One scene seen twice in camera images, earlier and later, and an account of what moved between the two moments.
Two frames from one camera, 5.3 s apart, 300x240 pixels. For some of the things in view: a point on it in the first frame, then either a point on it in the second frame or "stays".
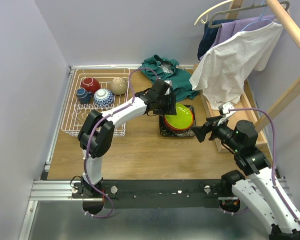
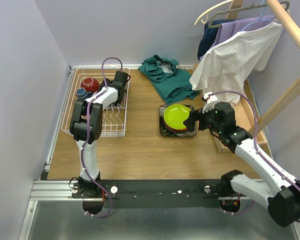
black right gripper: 213,121 -> 196,115
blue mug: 84,96 stays
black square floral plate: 165,131 stays
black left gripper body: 168,105 -> 122,77
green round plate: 183,119 stays
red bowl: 91,84 stays
